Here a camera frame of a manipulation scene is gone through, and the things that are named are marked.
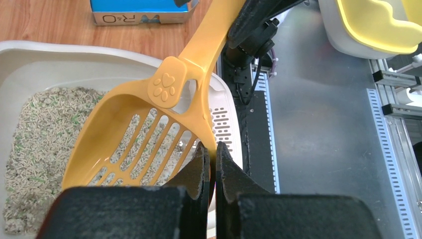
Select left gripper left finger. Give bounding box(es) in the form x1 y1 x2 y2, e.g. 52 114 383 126
164 142 211 239

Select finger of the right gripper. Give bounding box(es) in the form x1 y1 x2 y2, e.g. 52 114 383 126
227 0 303 48

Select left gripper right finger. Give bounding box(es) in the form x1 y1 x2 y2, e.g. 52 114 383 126
215 142 269 239

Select yellow litter scoop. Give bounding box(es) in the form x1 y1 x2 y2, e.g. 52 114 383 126
61 0 248 192

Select beige litter box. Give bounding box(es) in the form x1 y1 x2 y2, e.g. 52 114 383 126
0 40 245 239

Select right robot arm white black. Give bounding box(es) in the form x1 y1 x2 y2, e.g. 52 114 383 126
222 0 301 106

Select blue and tan box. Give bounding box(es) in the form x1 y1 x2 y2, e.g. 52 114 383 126
90 0 199 26

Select cat litter granules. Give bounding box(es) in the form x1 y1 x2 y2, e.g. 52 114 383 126
2 86 199 236

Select white yellow tray offstage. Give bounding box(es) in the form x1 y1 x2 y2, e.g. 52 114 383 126
318 0 422 59

